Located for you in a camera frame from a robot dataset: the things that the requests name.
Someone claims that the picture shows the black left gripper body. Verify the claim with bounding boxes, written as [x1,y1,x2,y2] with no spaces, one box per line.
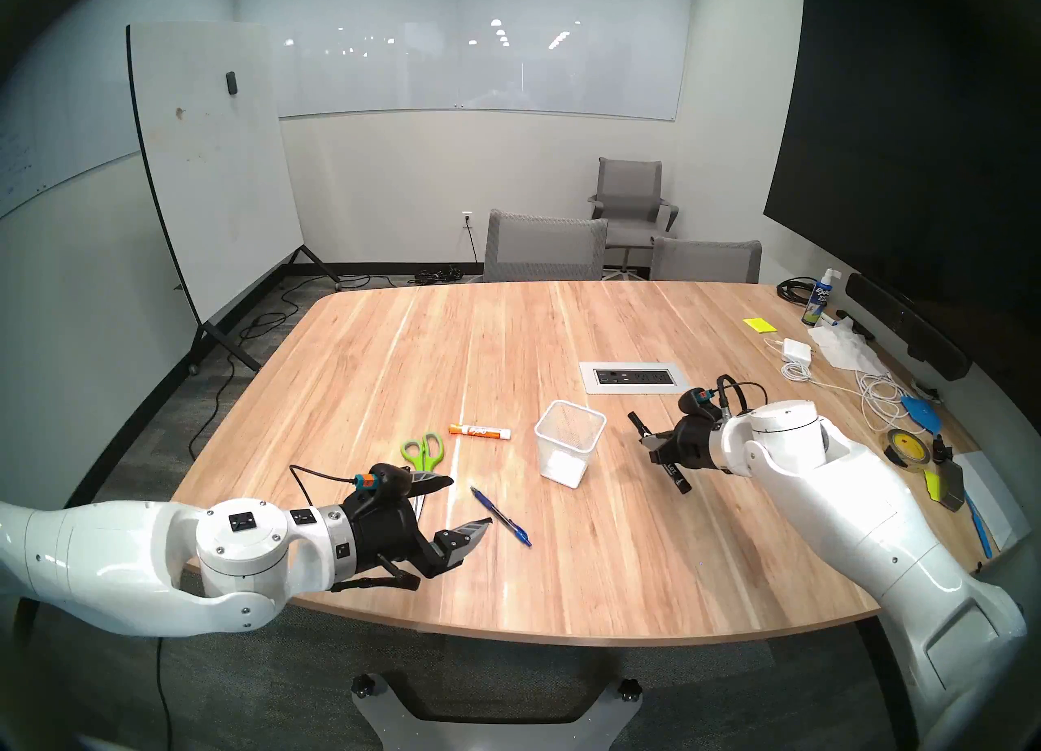
[351,494,446,579]

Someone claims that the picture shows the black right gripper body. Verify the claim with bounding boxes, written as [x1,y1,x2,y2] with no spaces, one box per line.
[669,414,721,474]

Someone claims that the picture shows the black permanent marker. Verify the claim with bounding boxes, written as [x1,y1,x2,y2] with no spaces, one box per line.
[627,411,694,496]

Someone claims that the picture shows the blue ballpoint pen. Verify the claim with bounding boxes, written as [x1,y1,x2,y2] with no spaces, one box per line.
[470,487,533,549]

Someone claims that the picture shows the white mesh pen holder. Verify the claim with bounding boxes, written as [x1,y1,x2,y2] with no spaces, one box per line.
[534,400,608,489]

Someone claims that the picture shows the grey table outlet panel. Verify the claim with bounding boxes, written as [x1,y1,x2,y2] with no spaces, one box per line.
[579,361,694,395]

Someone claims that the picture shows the crumpled white tissue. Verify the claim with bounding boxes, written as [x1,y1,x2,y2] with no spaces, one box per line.
[808,325,889,376]

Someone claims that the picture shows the grey mesh office chair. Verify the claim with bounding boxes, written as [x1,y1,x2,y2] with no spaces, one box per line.
[651,237,763,284]
[483,209,609,283]

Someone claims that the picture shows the Expo cleaner spray bottle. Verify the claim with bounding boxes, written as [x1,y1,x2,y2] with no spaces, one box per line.
[801,268,838,327]

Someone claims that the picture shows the yellow black tape roll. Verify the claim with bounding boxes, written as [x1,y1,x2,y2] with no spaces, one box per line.
[885,428,934,470]

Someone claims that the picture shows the blue flat object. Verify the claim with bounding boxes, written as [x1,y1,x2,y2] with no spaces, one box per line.
[899,396,944,435]

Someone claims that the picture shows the black video sound bar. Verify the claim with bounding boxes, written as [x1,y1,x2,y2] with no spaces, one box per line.
[846,272,973,382]

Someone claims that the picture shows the grey office chair with armrests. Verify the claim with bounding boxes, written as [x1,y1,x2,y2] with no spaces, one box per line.
[587,157,680,274]

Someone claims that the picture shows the dark grey small box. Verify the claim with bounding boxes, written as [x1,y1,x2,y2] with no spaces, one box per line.
[935,458,967,512]

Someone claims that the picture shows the white paper sheet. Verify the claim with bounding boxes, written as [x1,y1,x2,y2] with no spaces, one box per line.
[952,453,1034,551]

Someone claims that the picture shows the rolling whiteboard on stand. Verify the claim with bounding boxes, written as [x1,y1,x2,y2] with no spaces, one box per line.
[126,22,342,376]

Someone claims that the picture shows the green handled scissors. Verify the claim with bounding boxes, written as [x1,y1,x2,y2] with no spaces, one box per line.
[399,431,446,474]

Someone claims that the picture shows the black strap loop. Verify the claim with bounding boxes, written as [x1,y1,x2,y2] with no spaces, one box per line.
[329,554,424,593]

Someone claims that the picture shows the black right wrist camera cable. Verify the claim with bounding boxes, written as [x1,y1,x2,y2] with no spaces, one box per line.
[714,375,769,418]

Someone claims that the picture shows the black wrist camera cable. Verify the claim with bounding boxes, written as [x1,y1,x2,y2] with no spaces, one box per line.
[290,465,363,506]
[714,375,769,418]

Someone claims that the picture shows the black left wrist camera cable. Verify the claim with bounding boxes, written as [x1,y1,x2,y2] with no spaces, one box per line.
[290,465,363,506]

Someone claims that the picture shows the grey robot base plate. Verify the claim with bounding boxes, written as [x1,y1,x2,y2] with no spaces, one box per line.
[351,672,643,751]

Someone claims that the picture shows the white charger cable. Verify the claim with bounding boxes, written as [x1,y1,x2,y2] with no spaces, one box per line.
[764,338,908,433]

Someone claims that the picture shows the long black floor cable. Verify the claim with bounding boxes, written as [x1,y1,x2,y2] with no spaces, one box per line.
[187,270,371,461]

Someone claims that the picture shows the large black wall screen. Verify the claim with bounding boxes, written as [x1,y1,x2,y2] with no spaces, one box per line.
[763,0,1041,368]

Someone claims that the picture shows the large wall glass board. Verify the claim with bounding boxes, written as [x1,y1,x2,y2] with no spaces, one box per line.
[236,0,696,122]

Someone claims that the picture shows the side wall glass board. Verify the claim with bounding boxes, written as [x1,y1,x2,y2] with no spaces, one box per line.
[0,26,143,218]

